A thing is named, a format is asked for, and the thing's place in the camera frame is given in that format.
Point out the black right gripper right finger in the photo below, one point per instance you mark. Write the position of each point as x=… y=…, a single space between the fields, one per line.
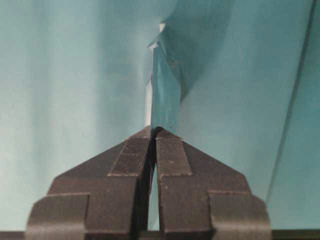
x=200 y=198

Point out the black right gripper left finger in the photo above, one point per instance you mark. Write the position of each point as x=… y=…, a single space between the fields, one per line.
x=104 y=198

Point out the silver zip bag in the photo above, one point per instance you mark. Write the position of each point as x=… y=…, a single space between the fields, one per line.
x=168 y=84

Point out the teal paper backdrop sheet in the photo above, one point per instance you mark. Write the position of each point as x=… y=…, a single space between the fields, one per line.
x=293 y=197

